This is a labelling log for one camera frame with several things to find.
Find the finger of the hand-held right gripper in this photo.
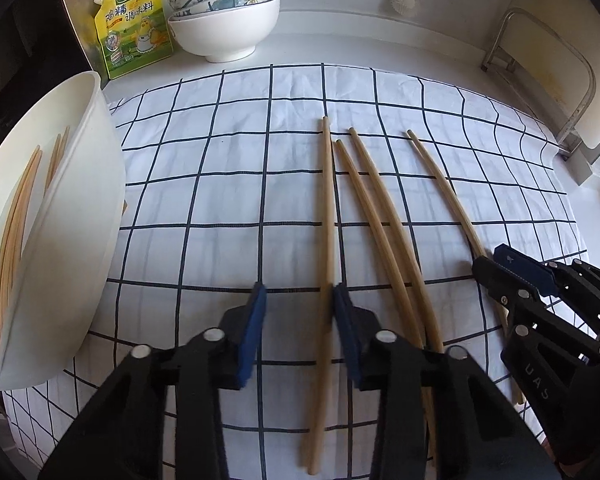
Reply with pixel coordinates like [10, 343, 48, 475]
[472, 256, 600, 361]
[493, 243, 600, 311]

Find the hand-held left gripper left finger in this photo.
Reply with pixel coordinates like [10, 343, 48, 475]
[37, 282, 268, 480]

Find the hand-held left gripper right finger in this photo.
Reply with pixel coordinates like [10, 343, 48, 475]
[332, 282, 561, 480]

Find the wooden chopstick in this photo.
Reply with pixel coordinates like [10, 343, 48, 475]
[348, 127, 446, 353]
[302, 116, 337, 476]
[405, 129, 526, 407]
[333, 139, 438, 466]

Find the white plastic basin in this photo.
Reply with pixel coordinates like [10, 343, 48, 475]
[0, 71, 127, 395]

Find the pile of wooden chopsticks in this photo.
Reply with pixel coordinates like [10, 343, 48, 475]
[0, 126, 72, 351]

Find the white black checkered cloth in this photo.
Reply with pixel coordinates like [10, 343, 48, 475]
[2, 62, 588, 480]

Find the plain white bowl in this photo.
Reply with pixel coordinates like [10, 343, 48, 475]
[167, 0, 281, 64]

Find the yellow seasoning pouch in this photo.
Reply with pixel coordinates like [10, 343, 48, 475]
[92, 0, 175, 81]

